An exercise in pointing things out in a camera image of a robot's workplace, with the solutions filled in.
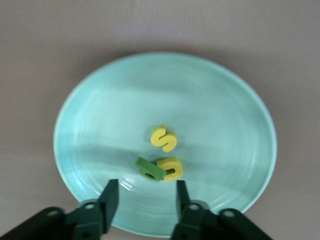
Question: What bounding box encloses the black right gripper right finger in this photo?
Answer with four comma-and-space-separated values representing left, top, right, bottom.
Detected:
170, 179, 274, 240

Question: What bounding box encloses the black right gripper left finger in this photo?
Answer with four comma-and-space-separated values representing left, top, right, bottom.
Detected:
0, 178, 121, 240

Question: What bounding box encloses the yellow foam letter u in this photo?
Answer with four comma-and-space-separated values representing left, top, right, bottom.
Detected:
156, 156, 184, 183

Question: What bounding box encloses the green foam letter q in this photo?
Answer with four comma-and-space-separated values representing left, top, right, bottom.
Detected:
134, 157, 167, 184

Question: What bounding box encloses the yellow foam letter s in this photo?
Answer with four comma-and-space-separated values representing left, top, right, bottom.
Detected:
150, 124, 178, 153

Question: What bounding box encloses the light green plate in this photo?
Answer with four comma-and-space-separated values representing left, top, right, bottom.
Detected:
52, 51, 278, 238

